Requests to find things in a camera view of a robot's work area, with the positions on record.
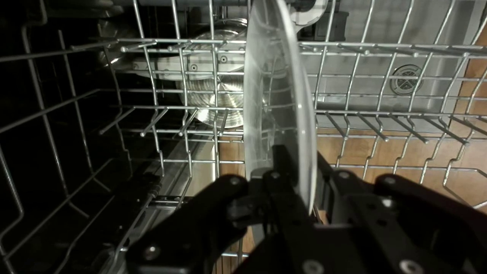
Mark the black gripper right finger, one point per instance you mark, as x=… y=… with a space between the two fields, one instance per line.
x=397 y=225

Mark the white wire dishwasher rack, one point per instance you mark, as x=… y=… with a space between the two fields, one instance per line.
x=106 y=133

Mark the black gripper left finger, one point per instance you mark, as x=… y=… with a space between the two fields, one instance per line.
x=196 y=234

